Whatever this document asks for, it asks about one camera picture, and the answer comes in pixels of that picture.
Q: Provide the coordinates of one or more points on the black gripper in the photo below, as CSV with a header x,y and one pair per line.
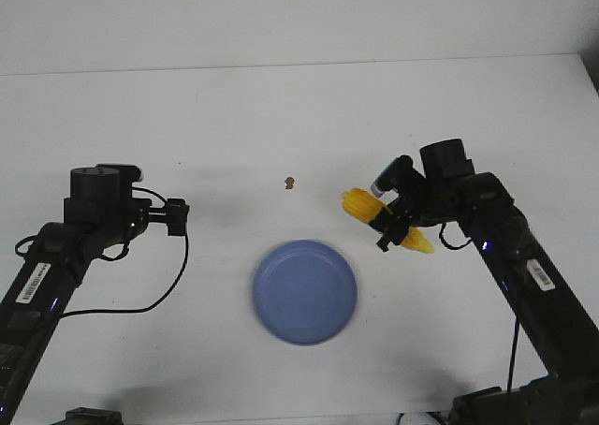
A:
x,y
173,214
393,225

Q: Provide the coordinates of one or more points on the yellow corn cob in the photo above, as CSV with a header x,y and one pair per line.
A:
x,y
364,206

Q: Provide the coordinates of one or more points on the blue round plate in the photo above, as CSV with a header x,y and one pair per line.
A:
x,y
304,292

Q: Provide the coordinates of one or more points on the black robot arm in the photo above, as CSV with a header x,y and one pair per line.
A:
x,y
100,212
562,333

